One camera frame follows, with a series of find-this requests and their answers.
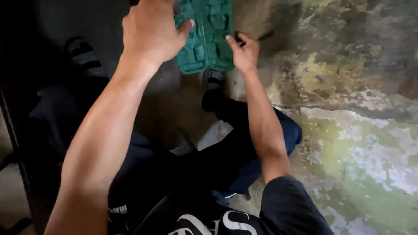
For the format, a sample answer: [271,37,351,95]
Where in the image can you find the person's right hand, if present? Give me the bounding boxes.
[225,31,260,74]

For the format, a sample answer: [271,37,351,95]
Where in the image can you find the black shirt with white print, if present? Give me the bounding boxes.
[107,176,334,235]

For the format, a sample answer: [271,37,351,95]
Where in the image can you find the black striped sandal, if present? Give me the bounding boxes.
[201,69,226,113]
[64,36,110,80]

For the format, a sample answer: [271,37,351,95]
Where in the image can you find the person's left hand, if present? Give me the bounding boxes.
[121,0,196,67]

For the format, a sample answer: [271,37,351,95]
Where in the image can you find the dark blue trousers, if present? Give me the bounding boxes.
[29,77,303,213]

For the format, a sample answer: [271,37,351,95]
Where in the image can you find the dark metal frame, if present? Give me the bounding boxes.
[0,86,36,235]

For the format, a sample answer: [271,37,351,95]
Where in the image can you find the green plastic tool case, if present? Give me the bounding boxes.
[172,0,236,75]

